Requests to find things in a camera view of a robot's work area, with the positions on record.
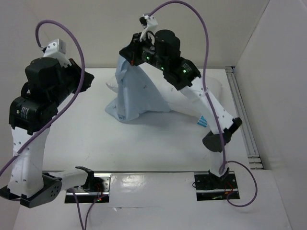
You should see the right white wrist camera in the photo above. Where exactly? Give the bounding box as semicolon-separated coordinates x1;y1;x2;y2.
139;15;158;41

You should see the aluminium extrusion rail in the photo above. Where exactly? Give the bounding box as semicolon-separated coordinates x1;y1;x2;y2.
225;67;264;170

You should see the light blue pillowcase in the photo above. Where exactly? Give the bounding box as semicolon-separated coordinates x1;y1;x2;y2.
105;56;171;122

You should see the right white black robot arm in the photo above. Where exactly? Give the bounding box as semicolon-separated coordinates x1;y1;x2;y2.
119;29;242;188

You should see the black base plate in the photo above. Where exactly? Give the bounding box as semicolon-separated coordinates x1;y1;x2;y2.
192;172;240;201
72;172;111;204

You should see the white pillow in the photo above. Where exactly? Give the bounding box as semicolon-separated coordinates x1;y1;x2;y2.
106;76;222;99

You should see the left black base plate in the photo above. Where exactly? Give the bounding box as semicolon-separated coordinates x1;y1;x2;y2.
72;172;111;204

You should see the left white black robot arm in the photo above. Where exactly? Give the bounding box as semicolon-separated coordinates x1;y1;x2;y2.
0;57;95;208

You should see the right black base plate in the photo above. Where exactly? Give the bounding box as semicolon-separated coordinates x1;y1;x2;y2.
192;172;240;201

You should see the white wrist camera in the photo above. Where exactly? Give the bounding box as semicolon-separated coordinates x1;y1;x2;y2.
139;15;158;41
43;38;66;59

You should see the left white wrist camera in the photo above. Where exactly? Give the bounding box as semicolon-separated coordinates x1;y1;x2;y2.
43;38;66;59

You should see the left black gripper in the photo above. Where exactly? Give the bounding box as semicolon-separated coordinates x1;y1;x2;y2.
52;57;96;104

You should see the blue white pillow label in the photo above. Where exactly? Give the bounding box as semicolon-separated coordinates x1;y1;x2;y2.
197;116;208;127

